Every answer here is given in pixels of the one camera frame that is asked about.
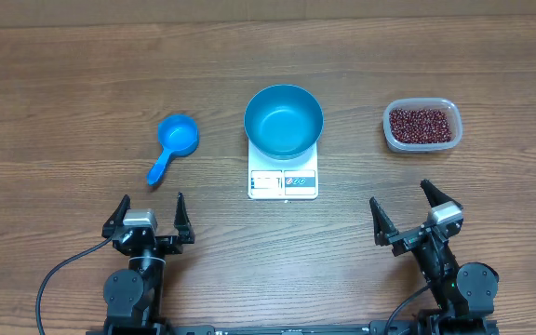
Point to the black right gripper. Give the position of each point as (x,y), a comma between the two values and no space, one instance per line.
(385,233)

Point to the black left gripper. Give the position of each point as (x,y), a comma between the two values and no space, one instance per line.
(172,245)

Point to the blue plastic measuring scoop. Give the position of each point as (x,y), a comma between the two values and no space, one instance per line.
(178,136)

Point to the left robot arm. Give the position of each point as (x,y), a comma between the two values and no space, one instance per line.
(133,295)

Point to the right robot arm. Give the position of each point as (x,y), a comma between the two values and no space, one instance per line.
(464,294)

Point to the white digital kitchen scale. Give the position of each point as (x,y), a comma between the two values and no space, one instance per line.
(291,179)

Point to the teal metal bowl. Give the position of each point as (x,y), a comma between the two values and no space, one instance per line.
(283,121)

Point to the red beans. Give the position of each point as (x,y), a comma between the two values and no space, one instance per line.
(422,126)

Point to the clear plastic food container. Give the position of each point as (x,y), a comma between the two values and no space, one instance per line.
(446,106)

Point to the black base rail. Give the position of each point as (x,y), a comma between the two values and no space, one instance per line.
(296,329)

